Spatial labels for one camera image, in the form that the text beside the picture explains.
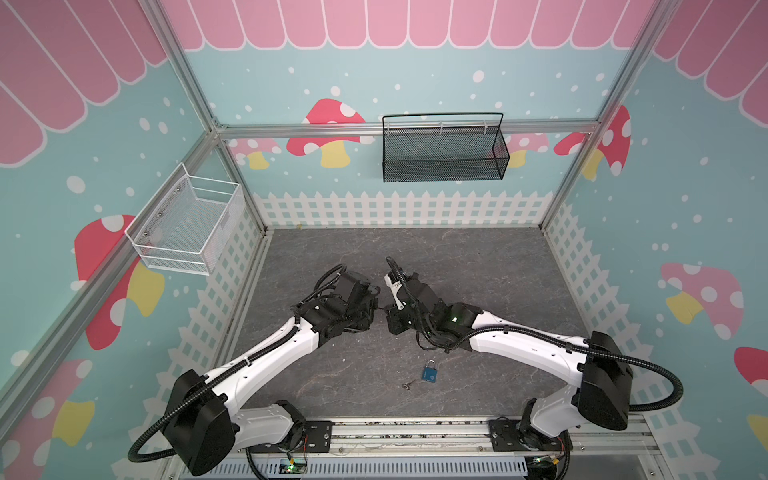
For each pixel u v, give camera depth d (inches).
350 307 23.9
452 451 29.1
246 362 17.7
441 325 22.4
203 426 15.2
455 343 20.8
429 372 33.2
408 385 32.7
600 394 15.8
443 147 37.4
